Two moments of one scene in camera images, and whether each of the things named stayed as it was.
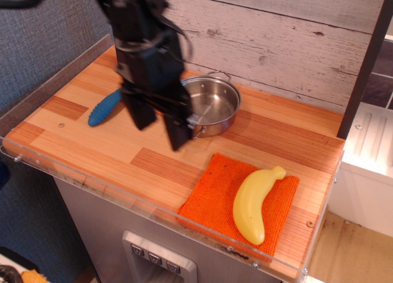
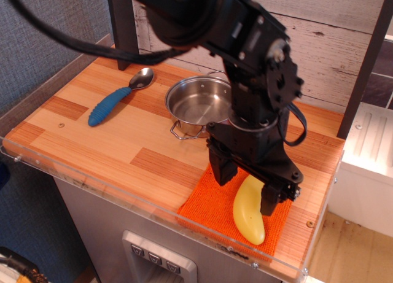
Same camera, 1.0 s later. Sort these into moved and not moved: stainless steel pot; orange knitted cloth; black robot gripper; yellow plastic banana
Moved: black robot gripper
Not moved: orange knitted cloth; stainless steel pot; yellow plastic banana
